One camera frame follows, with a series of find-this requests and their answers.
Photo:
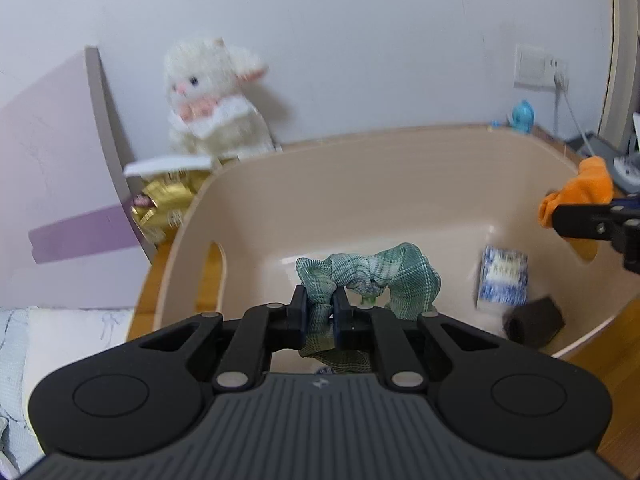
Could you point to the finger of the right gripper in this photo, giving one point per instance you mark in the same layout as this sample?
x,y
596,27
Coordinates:
x,y
617,225
631,200

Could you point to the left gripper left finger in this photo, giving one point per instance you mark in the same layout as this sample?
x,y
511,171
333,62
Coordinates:
x,y
251,341

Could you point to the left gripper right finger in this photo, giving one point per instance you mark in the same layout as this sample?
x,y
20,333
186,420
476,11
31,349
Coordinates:
x,y
377,332

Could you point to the orange sock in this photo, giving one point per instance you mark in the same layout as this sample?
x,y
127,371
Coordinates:
x,y
592,185

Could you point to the green plaid sock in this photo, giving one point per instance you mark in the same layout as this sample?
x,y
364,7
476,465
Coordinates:
x,y
403,271

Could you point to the blue white tissue pack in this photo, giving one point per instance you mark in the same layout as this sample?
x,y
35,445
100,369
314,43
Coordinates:
x,y
503,282

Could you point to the white phone stand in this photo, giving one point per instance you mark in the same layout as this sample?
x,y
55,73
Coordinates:
x,y
626,167

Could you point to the dark grey box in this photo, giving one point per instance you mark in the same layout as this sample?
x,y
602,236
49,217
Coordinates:
x,y
597,147

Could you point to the dark brown small box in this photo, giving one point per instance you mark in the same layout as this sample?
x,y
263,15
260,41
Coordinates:
x,y
534,324

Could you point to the blue toy figurine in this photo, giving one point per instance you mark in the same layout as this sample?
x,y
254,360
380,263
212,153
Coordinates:
x,y
522,117

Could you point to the beige plastic storage basket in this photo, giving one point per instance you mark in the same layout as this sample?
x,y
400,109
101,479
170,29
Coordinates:
x,y
450,191

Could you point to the gold snack bag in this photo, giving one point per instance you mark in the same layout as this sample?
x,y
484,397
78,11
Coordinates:
x,y
159,208

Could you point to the white bedding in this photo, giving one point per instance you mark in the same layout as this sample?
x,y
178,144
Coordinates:
x,y
34,343

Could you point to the pink purple headboard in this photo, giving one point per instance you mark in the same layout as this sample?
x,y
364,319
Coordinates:
x,y
66,238

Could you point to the white paper card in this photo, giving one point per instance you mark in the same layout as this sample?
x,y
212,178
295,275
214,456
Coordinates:
x,y
166,164

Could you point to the white plush lamb toy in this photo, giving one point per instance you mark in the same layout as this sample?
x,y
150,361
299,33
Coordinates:
x,y
209,113

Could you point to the wooden door frame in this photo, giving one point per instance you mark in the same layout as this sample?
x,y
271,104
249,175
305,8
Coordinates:
x,y
622,90

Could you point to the white wall switch socket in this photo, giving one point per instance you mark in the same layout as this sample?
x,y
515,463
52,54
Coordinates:
x,y
536,68

